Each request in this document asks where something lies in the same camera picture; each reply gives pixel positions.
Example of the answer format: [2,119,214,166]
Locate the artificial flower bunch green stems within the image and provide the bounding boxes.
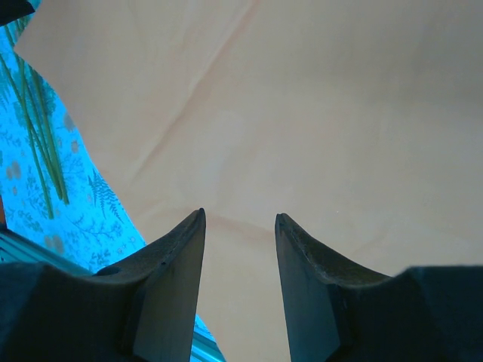
[0,22,72,220]

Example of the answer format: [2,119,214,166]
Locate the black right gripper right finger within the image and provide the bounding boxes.
[274,213,483,362]

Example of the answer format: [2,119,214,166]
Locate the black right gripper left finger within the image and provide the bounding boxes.
[0,207,207,362]

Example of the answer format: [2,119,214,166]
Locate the leaf print tablecloth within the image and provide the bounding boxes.
[0,14,216,342]

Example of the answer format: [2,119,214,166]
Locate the orange wrapping paper sheet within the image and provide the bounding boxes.
[13,0,483,362]

